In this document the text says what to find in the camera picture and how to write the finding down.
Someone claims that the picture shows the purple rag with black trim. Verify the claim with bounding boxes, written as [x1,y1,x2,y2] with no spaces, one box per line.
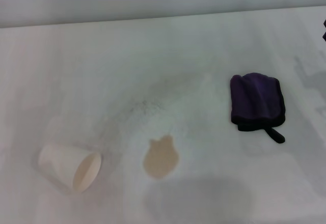
[230,72,287,145]

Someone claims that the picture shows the white paper cup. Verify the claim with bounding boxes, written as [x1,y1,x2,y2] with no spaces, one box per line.
[38,143,102,194]

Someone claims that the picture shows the brown water stain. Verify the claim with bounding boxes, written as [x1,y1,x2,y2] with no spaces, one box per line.
[142,134,180,180]

